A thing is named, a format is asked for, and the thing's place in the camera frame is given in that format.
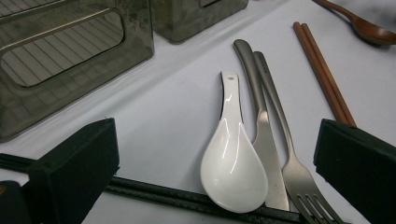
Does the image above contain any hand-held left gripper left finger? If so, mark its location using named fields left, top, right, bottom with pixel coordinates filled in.
left=21, top=117, right=120, bottom=224

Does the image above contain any brown wooden chopstick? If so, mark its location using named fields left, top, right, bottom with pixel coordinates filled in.
left=300, top=22, right=358, bottom=128
left=292, top=21, right=349, bottom=125

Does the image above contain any white ceramic spoon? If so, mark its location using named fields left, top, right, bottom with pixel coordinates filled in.
left=199, top=70, right=270, bottom=215

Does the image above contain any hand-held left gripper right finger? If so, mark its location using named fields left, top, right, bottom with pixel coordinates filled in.
left=313, top=118, right=396, bottom=224

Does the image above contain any steel table knife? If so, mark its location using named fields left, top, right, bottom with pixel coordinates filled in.
left=233, top=38, right=291, bottom=212

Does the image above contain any steel fork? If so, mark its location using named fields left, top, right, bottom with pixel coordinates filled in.
left=252, top=50, right=348, bottom=224

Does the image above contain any brown wooden spoon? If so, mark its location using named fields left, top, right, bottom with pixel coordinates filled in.
left=312, top=0, right=396, bottom=47

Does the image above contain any transparent grey storage bin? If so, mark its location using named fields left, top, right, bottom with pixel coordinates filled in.
left=148, top=0, right=250, bottom=45
left=0, top=0, right=156, bottom=144

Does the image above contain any white table cover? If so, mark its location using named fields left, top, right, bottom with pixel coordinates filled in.
left=0, top=0, right=396, bottom=224

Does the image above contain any black chopstick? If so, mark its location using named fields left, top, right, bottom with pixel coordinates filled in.
left=0, top=151, right=307, bottom=222
left=0, top=159, right=302, bottom=224

